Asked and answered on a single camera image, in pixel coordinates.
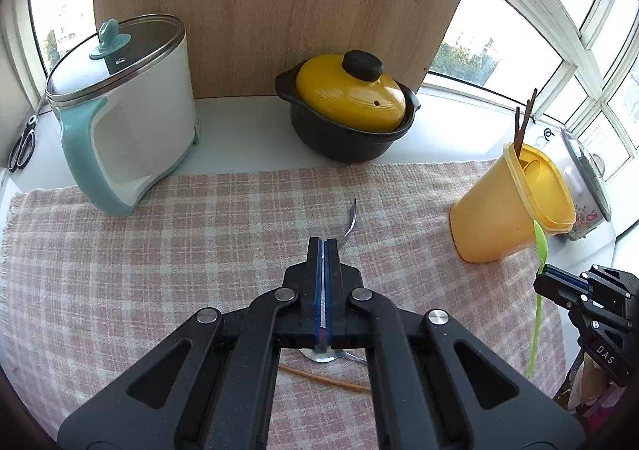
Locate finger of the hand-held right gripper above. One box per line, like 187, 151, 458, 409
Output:
534, 273, 591, 313
542, 265, 591, 292

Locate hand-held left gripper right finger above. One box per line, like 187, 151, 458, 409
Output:
324, 239, 585, 450

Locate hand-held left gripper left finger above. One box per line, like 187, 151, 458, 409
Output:
57, 237, 325, 450

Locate green plastic spoon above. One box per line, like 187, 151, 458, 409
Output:
525, 219, 550, 378

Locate metal fork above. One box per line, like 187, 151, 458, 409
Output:
300, 199, 360, 364

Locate yellow plastic container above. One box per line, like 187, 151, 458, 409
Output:
449, 141, 577, 264

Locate translucent plastic spoon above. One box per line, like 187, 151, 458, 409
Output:
520, 159, 544, 198

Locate person's right forearm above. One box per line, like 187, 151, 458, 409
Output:
566, 355, 631, 433

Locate floral pot with glass lid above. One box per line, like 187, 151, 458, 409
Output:
559, 127, 612, 241

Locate black ceramic pot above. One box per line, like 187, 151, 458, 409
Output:
274, 58, 421, 164

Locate pink plaid cloth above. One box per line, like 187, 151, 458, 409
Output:
0, 159, 567, 436

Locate yellow pot lid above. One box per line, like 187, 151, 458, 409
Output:
294, 50, 407, 133

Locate white and teal electric kettle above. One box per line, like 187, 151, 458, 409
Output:
45, 14, 200, 217

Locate wooden board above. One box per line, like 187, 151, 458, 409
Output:
92, 0, 489, 100

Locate glass kettle lid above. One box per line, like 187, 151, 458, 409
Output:
45, 14, 187, 106

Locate white window frame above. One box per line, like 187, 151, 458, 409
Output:
427, 0, 639, 166
0, 0, 95, 101

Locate black handled scissors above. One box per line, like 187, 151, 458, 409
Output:
7, 114, 40, 173

